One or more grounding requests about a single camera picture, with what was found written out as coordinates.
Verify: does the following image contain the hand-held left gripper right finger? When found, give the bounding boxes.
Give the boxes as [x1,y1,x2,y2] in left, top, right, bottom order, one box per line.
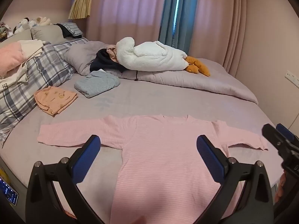
[196,135,274,224]

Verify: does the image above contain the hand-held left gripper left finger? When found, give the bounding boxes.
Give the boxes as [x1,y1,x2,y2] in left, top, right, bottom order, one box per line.
[24,135,105,224]

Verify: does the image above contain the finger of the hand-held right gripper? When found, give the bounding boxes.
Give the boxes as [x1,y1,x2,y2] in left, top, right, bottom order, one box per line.
[276,123,299,143]
[262,124,290,155]

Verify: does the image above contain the pink striped long-sleeve shirt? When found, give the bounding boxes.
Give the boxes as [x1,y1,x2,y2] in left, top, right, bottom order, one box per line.
[37,114,269,224]

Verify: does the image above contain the person's orange clothing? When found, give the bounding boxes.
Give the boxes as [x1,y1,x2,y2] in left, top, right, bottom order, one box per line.
[274,170,285,203]

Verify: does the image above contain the folded orange printed garment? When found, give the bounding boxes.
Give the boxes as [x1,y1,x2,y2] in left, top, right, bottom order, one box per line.
[34,86,78,116]

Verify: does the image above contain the grey duvet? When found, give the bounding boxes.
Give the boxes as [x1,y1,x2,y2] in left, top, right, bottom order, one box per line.
[121,58,258,104]

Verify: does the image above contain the folded blue-grey garment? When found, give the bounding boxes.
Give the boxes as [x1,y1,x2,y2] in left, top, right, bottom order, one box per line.
[74,70,121,98]

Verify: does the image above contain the bed with grey sheet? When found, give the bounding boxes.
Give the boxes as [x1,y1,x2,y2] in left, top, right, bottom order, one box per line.
[0,37,290,224]

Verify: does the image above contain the smartphone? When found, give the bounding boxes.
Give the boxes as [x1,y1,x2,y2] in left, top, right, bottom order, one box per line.
[0,176,19,207]

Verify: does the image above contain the plaid pillow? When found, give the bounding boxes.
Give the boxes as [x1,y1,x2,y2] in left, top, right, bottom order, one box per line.
[0,37,89,143]

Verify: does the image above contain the dark navy garment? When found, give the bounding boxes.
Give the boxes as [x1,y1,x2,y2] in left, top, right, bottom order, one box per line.
[90,49,127,73]

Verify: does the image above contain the grey pillow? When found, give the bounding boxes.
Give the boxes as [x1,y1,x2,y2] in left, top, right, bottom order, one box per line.
[64,41,112,76]

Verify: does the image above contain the white printed garment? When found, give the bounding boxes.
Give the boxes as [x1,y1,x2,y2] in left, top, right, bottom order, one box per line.
[0,59,30,92]

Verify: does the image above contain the beige pink garment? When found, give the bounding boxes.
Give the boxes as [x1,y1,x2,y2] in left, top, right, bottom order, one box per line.
[106,45,119,62]

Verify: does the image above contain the white goose plush toy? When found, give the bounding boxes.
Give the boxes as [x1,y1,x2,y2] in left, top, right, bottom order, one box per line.
[116,37,211,77]

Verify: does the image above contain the cream garment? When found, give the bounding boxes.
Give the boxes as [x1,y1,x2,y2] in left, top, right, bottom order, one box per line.
[17,40,46,57]

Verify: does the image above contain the pink drape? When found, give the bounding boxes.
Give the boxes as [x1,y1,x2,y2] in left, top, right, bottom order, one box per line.
[187,0,248,75]

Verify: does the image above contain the pink fluffy garment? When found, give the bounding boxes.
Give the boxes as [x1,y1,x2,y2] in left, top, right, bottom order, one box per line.
[0,41,28,77]

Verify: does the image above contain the striped folded cloth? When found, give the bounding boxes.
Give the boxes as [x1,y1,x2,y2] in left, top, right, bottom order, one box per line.
[54,23,83,38]

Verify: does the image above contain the grey headboard cushion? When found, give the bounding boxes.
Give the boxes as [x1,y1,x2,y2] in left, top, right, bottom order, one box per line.
[30,24,64,43]

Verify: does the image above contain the beige plush toy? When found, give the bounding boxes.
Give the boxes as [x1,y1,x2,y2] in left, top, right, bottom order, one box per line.
[34,16,54,27]

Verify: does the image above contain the blue curtain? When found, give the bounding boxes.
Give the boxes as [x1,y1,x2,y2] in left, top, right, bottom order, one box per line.
[159,0,200,52]

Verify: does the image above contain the colourful floral cloth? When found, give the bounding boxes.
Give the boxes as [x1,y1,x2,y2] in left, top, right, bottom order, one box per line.
[0,22,12,42]

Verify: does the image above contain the yellow pleated shelf curtain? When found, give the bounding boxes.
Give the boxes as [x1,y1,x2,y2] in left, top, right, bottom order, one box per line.
[68,0,93,19]

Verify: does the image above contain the sheer pink curtain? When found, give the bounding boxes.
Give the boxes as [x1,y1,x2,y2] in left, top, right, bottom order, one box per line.
[85,0,169,43]

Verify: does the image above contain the white wall socket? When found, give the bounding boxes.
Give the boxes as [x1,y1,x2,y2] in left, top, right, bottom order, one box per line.
[285,70,299,85]

